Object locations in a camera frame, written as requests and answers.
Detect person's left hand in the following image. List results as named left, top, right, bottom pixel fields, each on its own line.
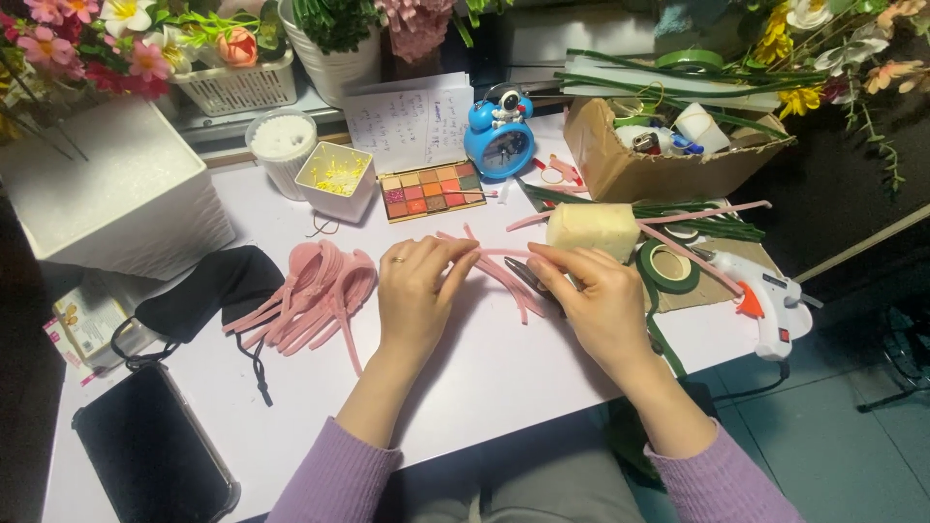
left=377, top=235, right=482, bottom=366

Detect person's right hand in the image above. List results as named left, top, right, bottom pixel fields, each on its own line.
left=526, top=242, right=656, bottom=374

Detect grey metal pliers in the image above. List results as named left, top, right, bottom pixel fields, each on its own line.
left=504, top=256, right=568, bottom=317

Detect short pink pipe cleaner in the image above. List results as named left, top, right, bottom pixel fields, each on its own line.
left=465, top=247, right=542, bottom=260

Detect loose green tape strip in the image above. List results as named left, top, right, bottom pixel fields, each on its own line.
left=642, top=275, right=689, bottom=380

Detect yellow sponge block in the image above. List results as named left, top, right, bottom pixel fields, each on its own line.
left=544, top=202, right=642, bottom=264

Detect green floral tape roll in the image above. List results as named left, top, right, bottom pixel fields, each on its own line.
left=635, top=237, right=703, bottom=296

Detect pile of cut pink pipe cleaners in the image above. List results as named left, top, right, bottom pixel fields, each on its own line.
left=434, top=223, right=547, bottom=325

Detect heap of looped pink pipe cleaners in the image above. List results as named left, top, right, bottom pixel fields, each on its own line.
left=221, top=240, right=379, bottom=377

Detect long pink pipe cleaner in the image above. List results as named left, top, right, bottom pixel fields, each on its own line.
left=635, top=220, right=747, bottom=298
left=506, top=200, right=773, bottom=234

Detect white tape roll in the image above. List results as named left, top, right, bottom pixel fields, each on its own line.
left=660, top=213, right=704, bottom=242

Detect eyeshadow palette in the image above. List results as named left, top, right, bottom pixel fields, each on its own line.
left=378, top=160, right=488, bottom=224

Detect white pot of yellow stamens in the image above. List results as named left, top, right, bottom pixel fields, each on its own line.
left=294, top=141, right=378, bottom=225

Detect torn cardboard box of supplies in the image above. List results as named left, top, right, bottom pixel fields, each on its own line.
left=562, top=96, right=798, bottom=205

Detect white hot glue gun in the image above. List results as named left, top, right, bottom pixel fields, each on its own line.
left=689, top=246, right=825, bottom=363

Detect person's grey trousers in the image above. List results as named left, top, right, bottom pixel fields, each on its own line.
left=396, top=425, right=651, bottom=523

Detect handwritten paper sheets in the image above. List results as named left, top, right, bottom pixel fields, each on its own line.
left=342, top=70, right=475, bottom=176

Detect blue astronaut alarm clock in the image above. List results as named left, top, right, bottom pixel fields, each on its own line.
left=463, top=81, right=537, bottom=181

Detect white ribbed cup of swabs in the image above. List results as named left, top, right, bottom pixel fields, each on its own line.
left=245, top=108, right=320, bottom=203

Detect green stems on white sticks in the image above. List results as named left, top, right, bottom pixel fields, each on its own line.
left=554, top=48, right=831, bottom=116

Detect white pot of green plants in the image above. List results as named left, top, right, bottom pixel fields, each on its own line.
left=278, top=0, right=384, bottom=110

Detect light green tape roll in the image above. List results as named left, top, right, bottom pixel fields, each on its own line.
left=653, top=48, right=726, bottom=74

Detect pink artificial hyacinth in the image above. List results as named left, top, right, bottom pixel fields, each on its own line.
left=373, top=0, right=457, bottom=65

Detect white basket of artificial flowers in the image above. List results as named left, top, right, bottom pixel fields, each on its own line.
left=169, top=0, right=299, bottom=119

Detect black smartphone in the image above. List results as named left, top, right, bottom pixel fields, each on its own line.
left=71, top=362, right=242, bottom=523

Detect black metal stand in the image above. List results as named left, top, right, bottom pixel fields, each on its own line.
left=856, top=304, right=930, bottom=415

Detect small printed carton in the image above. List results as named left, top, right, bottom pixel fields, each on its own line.
left=42, top=271, right=161, bottom=387

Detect large white square planter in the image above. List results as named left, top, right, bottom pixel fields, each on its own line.
left=0, top=96, right=238, bottom=282

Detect bunch of mixed artificial flowers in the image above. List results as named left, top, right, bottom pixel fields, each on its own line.
left=652, top=0, right=930, bottom=193

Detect bunch of pink artificial flowers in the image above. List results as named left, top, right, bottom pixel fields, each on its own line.
left=0, top=0, right=177, bottom=162

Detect bundle of green wire stems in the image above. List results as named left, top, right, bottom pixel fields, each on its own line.
left=517, top=180, right=767, bottom=244

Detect black glue gun cable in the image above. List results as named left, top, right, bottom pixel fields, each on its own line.
left=711, top=359, right=794, bottom=405

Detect black drawstring pouch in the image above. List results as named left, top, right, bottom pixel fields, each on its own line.
left=109, top=245, right=286, bottom=408

